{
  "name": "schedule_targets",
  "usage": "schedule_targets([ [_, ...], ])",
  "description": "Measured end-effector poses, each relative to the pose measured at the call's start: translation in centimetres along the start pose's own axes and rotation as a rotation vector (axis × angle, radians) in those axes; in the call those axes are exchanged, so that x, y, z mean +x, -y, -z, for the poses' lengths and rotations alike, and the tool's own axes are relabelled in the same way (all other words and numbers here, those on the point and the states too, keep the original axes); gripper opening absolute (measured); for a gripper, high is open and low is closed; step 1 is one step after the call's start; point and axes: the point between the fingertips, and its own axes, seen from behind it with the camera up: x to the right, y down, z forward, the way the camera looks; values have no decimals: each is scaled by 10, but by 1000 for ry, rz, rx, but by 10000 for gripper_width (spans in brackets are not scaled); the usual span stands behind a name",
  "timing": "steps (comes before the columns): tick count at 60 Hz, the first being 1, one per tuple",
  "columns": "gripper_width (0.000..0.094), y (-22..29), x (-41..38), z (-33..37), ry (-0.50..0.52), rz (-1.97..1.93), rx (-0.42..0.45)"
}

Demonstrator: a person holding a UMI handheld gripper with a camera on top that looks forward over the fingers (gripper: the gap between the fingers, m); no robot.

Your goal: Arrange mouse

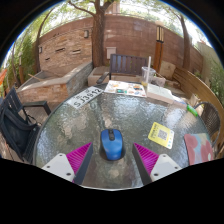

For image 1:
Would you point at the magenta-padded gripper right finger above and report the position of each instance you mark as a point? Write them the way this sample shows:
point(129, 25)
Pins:
point(163, 166)

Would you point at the black slatted garden chair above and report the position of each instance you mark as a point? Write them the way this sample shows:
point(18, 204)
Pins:
point(15, 128)

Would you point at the clear plastic cup with straw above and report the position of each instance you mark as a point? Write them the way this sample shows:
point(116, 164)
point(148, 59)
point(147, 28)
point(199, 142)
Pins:
point(147, 75)

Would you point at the stone garden counter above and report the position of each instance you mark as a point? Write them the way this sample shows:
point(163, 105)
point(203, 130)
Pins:
point(75, 78)

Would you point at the forked tree trunk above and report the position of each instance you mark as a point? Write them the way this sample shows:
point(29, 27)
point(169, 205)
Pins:
point(98, 36)

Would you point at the yellow printed card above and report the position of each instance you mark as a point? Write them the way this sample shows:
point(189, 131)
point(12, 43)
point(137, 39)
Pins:
point(161, 135)

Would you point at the slim tree trunk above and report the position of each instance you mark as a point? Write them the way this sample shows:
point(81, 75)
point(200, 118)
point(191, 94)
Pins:
point(185, 43)

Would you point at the dark wooden slatted chair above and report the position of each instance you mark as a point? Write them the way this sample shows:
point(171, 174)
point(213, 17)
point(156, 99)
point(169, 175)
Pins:
point(128, 65)

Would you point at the blue and black computer mouse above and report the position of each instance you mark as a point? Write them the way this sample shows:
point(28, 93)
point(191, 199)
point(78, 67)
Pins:
point(111, 145)

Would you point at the green plastic packet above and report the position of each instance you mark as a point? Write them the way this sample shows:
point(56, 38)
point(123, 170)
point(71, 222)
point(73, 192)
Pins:
point(192, 110)

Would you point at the wooden garden lamp post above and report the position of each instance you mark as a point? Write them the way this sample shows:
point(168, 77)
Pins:
point(158, 50)

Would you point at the black wall lamp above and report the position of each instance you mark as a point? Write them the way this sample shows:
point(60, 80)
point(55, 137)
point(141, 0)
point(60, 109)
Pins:
point(40, 49)
point(86, 33)

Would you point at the white licence plate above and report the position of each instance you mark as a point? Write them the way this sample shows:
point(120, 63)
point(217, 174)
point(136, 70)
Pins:
point(84, 97)

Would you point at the brown wicker chair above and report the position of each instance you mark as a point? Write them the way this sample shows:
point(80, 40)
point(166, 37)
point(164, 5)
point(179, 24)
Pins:
point(210, 121)

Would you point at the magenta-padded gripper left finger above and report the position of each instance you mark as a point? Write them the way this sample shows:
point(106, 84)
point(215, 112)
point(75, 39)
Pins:
point(61, 165)

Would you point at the thin pale booklet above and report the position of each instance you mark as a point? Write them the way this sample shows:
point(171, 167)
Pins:
point(180, 104)

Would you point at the floral pink mouse pad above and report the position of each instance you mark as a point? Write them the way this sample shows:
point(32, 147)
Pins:
point(199, 149)

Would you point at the beige stone slab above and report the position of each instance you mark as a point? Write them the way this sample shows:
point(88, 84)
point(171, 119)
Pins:
point(167, 70)

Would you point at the grey wall box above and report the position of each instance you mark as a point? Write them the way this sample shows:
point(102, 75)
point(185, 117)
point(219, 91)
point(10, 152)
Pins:
point(111, 52)

